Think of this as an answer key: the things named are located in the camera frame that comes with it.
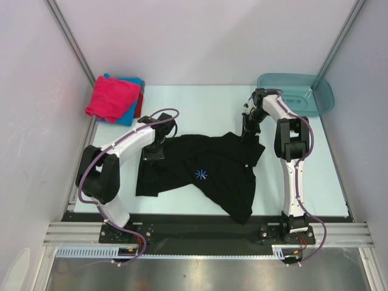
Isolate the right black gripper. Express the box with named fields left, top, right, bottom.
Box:
left=241, top=109, right=269, bottom=143

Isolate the black t shirt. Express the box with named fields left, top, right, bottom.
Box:
left=136, top=132, right=266, bottom=224

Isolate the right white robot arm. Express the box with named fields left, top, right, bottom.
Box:
left=242, top=88, right=314, bottom=243

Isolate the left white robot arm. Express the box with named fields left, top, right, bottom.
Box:
left=75, top=110, right=179, bottom=243

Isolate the blue folded t shirt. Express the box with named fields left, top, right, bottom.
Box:
left=96, top=73, right=144, bottom=127

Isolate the red folded t shirt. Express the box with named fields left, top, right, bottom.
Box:
left=133, top=89, right=144, bottom=118

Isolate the teal plastic bin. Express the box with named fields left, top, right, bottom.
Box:
left=257, top=73, right=335, bottom=117

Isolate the pink folded t shirt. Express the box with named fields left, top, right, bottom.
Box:
left=84, top=75, right=141, bottom=124

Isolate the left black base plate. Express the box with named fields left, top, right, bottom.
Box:
left=98, top=222, right=153, bottom=244

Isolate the left white cable duct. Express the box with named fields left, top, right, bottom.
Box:
left=56, top=246, right=138, bottom=259

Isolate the white cable duct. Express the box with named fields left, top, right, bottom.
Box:
left=272, top=244, right=307, bottom=259
left=56, top=246, right=138, bottom=259

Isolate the right white cable duct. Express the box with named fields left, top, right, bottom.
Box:
left=272, top=244, right=307, bottom=259

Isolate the right aluminium corner post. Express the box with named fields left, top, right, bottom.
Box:
left=318, top=0, right=369, bottom=78

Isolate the aluminium corner post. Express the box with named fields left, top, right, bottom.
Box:
left=44, top=0, right=96, bottom=86
left=318, top=0, right=369, bottom=78

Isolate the left aluminium corner post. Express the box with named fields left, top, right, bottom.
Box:
left=44, top=0, right=96, bottom=86

